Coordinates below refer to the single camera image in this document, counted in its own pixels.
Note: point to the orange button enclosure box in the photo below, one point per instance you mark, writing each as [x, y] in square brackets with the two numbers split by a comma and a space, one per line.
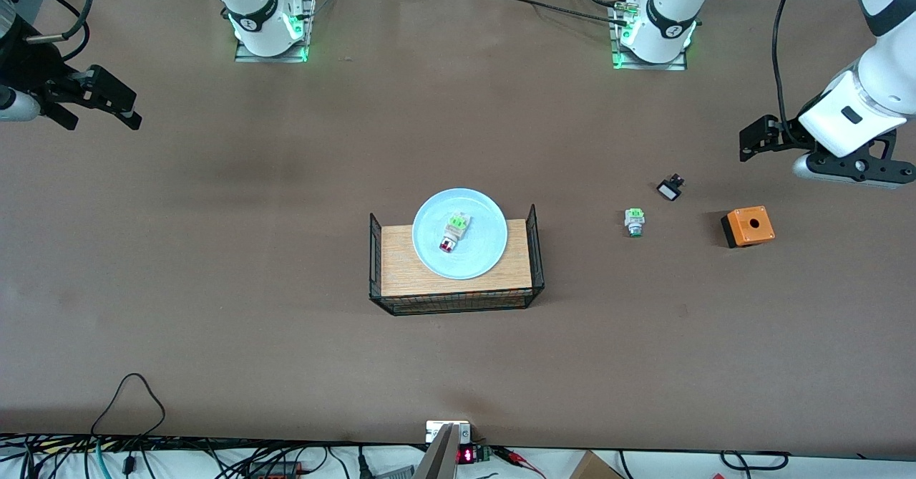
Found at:
[750, 225]

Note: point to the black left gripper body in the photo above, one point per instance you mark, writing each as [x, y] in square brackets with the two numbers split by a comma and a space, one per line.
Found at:
[782, 137]

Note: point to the silver metal camera bracket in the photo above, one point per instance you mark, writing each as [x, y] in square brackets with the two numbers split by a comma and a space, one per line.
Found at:
[444, 450]

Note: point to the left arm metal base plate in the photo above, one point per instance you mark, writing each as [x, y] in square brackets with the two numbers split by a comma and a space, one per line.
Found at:
[621, 60]

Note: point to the green push button switch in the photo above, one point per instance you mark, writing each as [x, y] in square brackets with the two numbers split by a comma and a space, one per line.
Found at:
[635, 221]

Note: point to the small black white switch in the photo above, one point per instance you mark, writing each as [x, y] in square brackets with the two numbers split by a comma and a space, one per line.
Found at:
[670, 190]

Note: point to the red push button switch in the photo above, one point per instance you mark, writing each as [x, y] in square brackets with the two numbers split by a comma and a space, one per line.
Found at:
[453, 234]

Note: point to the brown cardboard piece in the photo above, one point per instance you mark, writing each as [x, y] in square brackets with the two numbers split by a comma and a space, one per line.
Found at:
[594, 467]

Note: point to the light blue round plate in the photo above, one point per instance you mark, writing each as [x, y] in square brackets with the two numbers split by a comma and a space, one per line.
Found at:
[472, 257]

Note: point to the red digit display module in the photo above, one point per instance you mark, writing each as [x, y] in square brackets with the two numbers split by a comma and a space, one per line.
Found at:
[469, 455]

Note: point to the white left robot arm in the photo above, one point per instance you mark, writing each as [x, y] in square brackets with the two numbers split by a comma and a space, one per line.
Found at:
[887, 78]

